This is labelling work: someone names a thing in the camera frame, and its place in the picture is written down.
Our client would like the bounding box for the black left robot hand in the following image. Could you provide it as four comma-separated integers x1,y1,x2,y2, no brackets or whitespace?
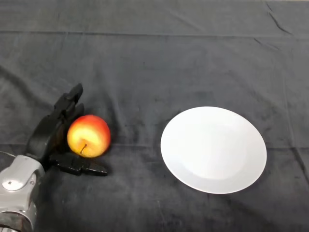
25,83,108,177

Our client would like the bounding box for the red yellow apple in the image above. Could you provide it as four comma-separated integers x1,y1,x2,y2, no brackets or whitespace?
67,115,112,159

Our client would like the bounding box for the white round plate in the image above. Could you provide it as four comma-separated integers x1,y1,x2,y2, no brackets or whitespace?
160,106,267,195

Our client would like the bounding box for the black cloth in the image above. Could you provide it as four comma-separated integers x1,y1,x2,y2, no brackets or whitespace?
0,0,309,232

